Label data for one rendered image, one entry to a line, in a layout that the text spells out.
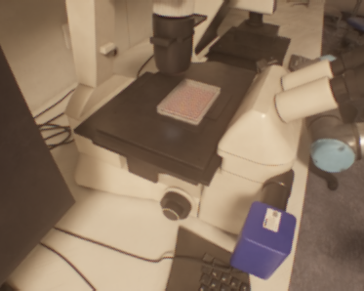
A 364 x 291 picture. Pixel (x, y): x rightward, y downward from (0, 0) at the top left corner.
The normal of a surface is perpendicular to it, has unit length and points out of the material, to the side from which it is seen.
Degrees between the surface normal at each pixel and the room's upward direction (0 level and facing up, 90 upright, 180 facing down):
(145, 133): 0
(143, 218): 0
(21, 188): 86
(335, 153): 92
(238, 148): 86
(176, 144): 0
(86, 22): 90
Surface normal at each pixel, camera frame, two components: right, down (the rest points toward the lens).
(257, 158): -0.43, 0.56
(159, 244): 0.04, -0.73
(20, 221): 0.90, 0.27
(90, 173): -0.29, -0.02
